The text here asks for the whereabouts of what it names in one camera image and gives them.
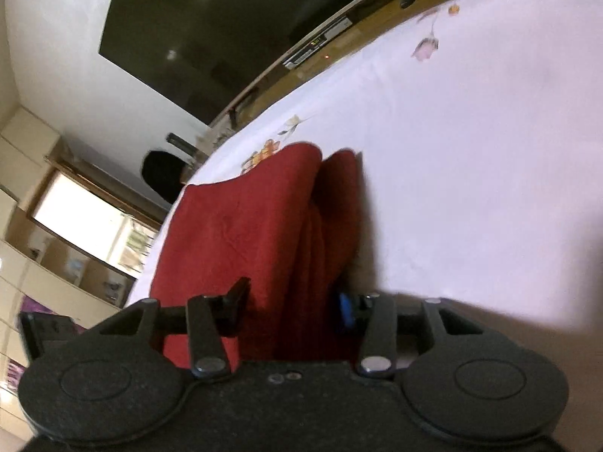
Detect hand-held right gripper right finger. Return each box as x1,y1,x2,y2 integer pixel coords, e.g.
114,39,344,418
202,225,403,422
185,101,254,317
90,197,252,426
332,287,526,380

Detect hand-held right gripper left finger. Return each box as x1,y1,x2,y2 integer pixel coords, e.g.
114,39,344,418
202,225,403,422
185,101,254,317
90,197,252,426
92,277,250,380

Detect red cloth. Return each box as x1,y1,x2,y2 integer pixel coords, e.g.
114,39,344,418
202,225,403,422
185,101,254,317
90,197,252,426
150,142,366,363

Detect black bag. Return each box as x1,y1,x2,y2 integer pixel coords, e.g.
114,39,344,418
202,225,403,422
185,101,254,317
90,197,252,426
141,150,187,205

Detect bright framed window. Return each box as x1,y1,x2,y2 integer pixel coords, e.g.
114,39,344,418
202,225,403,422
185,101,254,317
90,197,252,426
31,169,125,264

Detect white floral bed sheet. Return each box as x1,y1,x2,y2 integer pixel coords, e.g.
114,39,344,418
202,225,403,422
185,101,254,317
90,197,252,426
127,0,603,335

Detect cream wardrobe cabinet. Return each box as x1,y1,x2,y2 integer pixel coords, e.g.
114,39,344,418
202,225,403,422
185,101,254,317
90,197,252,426
0,106,158,434

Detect black set-top box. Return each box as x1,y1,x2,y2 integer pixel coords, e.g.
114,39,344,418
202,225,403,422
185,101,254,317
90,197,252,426
282,16,354,69

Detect black flat television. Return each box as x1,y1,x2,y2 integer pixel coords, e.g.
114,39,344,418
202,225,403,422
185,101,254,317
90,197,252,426
98,0,427,125

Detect wooden television stand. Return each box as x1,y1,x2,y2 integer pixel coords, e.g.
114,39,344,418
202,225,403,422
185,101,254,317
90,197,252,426
188,0,514,170

